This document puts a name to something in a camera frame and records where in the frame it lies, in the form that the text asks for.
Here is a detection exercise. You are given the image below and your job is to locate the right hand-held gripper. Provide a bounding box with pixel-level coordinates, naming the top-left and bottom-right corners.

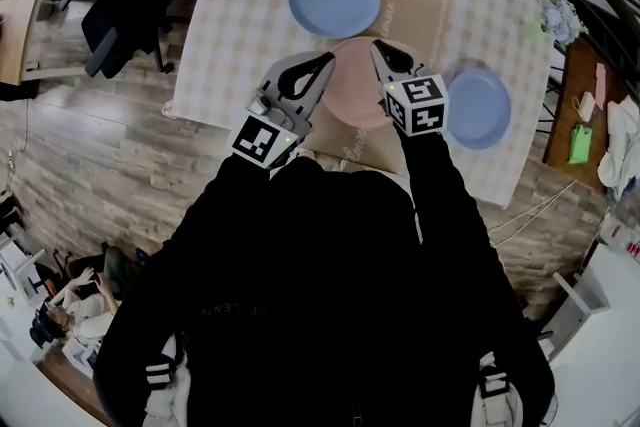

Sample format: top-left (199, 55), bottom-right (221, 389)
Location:
top-left (369, 38), bottom-right (451, 138)

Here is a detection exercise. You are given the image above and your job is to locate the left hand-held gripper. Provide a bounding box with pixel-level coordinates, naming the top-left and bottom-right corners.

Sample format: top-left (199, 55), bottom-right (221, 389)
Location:
top-left (226, 51), bottom-right (337, 172)

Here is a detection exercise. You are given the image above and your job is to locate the pink plate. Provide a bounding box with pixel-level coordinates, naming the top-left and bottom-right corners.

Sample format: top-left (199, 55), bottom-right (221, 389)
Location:
top-left (319, 36), bottom-right (426, 131)

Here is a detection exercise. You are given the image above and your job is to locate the medium blue plate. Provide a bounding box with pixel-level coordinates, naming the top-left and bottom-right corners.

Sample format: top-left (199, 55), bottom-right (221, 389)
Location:
top-left (443, 67), bottom-right (513, 152)

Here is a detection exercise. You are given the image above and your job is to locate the person's left forearm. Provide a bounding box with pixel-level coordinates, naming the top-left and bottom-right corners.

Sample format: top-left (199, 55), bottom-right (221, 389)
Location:
top-left (174, 149), bottom-right (281, 266)

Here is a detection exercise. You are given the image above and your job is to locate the person's right forearm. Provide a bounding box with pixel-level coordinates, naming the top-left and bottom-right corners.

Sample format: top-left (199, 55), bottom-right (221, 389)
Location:
top-left (394, 127), bottom-right (496, 296)

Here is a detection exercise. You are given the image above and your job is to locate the checked beige tablecloth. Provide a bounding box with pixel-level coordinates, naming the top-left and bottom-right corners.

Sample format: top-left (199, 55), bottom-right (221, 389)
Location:
top-left (162, 0), bottom-right (566, 211)

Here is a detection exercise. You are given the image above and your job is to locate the pale green vase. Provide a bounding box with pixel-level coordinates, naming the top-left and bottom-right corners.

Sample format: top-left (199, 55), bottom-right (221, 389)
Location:
top-left (519, 20), bottom-right (547, 44)

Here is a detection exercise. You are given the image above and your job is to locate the dark wooden side table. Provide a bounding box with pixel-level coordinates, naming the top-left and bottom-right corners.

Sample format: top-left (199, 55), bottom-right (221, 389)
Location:
top-left (542, 37), bottom-right (640, 196)

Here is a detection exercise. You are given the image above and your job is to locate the blue flower bouquet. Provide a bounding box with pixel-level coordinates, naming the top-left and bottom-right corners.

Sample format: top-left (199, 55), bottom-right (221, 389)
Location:
top-left (538, 0), bottom-right (587, 50)

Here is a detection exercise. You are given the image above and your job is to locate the beige small pouch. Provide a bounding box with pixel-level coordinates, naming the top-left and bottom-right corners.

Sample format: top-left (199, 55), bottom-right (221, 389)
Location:
top-left (572, 92), bottom-right (597, 122)

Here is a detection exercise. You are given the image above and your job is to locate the green bag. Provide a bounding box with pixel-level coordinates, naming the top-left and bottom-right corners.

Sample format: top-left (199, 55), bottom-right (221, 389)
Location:
top-left (566, 122), bottom-right (595, 166)

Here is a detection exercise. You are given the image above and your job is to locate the pink flat packet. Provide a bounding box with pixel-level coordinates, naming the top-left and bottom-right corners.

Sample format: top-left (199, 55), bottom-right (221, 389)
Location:
top-left (593, 62), bottom-right (610, 105)

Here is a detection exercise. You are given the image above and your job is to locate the person's black sweater torso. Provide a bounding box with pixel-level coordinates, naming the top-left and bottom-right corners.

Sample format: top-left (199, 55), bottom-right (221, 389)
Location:
top-left (92, 154), bottom-right (556, 427)

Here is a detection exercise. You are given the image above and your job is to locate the black metal railing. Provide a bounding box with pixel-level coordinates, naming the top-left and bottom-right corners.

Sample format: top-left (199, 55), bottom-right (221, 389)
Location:
top-left (0, 0), bottom-right (640, 101)

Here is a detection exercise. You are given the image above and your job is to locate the white crumpled cloth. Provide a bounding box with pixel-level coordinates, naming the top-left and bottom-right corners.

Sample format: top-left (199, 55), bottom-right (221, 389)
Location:
top-left (597, 94), bottom-right (640, 204)

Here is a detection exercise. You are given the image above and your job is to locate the white container red label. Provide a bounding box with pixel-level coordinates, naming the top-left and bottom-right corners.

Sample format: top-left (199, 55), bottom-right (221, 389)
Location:
top-left (599, 214), bottom-right (640, 262)

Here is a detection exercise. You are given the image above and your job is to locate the light wooden desk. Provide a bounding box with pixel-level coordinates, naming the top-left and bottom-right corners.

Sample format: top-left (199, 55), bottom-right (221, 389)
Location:
top-left (0, 0), bottom-right (54, 89)

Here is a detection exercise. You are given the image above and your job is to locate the white shelf unit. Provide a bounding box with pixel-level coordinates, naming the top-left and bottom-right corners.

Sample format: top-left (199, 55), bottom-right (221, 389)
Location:
top-left (537, 214), bottom-right (640, 427)

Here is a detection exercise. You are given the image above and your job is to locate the white office desk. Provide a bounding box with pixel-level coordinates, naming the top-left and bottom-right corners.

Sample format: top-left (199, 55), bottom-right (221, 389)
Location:
top-left (0, 234), bottom-right (101, 427)

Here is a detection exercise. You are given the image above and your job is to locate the white cable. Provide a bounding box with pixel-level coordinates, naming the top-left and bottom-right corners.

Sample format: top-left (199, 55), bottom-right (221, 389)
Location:
top-left (489, 179), bottom-right (577, 246)

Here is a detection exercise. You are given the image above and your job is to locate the white shoulder strap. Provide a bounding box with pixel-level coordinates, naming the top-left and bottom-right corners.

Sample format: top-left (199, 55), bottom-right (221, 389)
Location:
top-left (142, 334), bottom-right (194, 427)
top-left (474, 349), bottom-right (526, 427)

